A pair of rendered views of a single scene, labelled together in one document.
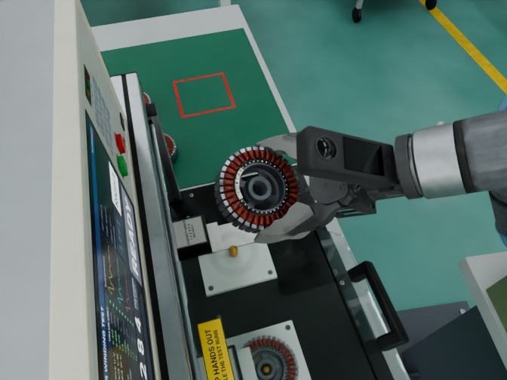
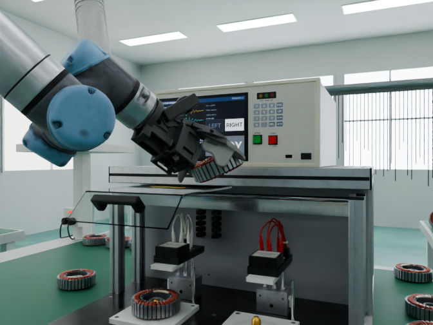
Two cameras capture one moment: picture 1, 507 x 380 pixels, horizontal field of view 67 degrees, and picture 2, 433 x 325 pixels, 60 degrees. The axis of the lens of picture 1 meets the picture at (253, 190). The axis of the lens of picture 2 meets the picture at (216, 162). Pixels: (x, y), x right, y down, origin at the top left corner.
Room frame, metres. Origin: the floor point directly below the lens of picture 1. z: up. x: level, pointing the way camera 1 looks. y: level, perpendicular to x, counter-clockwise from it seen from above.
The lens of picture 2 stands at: (0.77, -0.61, 1.13)
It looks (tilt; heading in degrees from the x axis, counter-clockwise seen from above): 0 degrees down; 129
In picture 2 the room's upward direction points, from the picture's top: straight up
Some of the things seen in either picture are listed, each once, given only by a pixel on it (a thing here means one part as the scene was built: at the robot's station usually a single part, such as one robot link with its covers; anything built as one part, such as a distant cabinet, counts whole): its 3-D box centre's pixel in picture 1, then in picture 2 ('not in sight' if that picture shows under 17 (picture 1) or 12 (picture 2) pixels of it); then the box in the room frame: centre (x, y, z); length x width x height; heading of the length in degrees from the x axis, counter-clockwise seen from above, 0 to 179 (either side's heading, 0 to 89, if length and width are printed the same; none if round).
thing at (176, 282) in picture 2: not in sight; (185, 285); (0.07, 0.12, 0.80); 0.07 x 0.05 x 0.06; 16
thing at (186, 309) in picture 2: not in sight; (156, 313); (0.11, -0.02, 0.78); 0.15 x 0.15 x 0.01; 16
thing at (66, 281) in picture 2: not in sight; (76, 278); (-0.29, 0.01, 0.77); 0.11 x 0.11 x 0.04
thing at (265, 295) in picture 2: not in sight; (274, 298); (0.31, 0.18, 0.80); 0.07 x 0.05 x 0.06; 16
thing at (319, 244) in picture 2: not in sight; (241, 235); (0.16, 0.26, 0.92); 0.66 x 0.01 x 0.30; 16
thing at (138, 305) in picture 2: not in sight; (156, 302); (0.11, -0.02, 0.80); 0.11 x 0.11 x 0.04
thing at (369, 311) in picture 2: not in sight; (367, 239); (0.43, 0.48, 0.91); 0.28 x 0.03 x 0.32; 106
